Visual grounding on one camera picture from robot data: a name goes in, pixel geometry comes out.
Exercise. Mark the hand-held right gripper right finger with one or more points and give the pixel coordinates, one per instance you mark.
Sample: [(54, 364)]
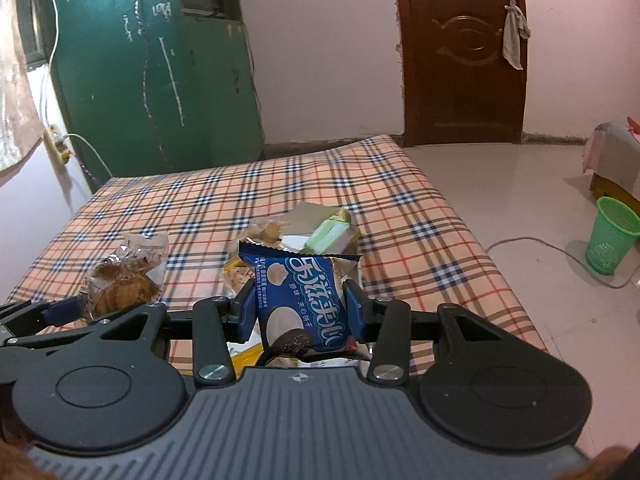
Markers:
[(354, 310)]

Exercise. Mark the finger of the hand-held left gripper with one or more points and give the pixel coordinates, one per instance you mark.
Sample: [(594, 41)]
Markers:
[(45, 335), (62, 310)]

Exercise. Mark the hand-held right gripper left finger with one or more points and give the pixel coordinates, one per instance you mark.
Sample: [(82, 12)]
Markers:
[(247, 310)]

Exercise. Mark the blue snack packet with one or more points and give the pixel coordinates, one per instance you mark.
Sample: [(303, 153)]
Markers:
[(300, 285)]

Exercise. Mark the clear bag of round cookies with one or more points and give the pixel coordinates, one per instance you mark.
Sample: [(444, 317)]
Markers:
[(125, 280)]

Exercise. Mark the white cardboard box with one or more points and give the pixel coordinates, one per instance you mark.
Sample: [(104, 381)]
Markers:
[(307, 215)]

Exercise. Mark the orange snack packet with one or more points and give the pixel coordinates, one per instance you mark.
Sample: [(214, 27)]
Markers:
[(245, 357)]

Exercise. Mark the light green snack packet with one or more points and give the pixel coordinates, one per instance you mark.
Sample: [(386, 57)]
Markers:
[(327, 237)]

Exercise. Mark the beige printed snack packet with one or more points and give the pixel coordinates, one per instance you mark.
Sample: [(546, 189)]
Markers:
[(267, 232)]

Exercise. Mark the yellow-green snack packet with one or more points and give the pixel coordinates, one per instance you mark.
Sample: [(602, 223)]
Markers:
[(345, 216)]

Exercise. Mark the plaid tablecloth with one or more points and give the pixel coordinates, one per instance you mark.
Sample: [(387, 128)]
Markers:
[(400, 210)]

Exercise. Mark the green door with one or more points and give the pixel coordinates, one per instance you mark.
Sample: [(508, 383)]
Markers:
[(150, 110)]

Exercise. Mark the beige curtain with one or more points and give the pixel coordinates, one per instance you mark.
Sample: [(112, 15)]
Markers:
[(15, 85)]

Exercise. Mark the brown wooden door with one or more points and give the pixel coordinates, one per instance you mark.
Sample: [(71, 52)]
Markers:
[(460, 85)]

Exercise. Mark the green mesh wastebasket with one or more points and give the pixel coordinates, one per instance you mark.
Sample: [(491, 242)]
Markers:
[(612, 235)]

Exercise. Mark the cloth covered furniture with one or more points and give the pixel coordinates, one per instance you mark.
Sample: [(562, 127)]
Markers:
[(615, 155)]

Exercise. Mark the white hanging cloth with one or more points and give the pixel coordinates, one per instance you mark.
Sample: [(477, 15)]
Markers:
[(514, 35)]

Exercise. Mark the yellowed wall socket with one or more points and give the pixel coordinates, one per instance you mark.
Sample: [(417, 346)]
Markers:
[(56, 144)]

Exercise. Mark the dark window frame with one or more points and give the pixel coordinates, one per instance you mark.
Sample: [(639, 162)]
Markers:
[(32, 10)]

